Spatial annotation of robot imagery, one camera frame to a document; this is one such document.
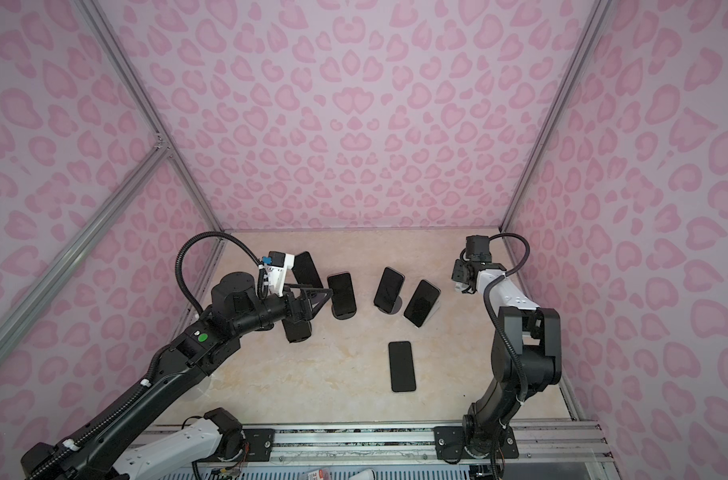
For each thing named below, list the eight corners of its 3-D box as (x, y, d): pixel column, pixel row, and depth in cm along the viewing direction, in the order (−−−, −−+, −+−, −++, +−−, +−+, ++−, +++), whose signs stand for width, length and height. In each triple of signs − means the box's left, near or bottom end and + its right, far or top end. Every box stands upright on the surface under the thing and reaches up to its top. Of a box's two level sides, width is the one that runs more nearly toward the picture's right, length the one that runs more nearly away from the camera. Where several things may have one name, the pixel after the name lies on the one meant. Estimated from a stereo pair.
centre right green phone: (373, 308, 100) (373, 282, 88) (386, 292, 104) (387, 265, 92) (389, 318, 97) (391, 293, 86) (402, 302, 101) (405, 275, 89)
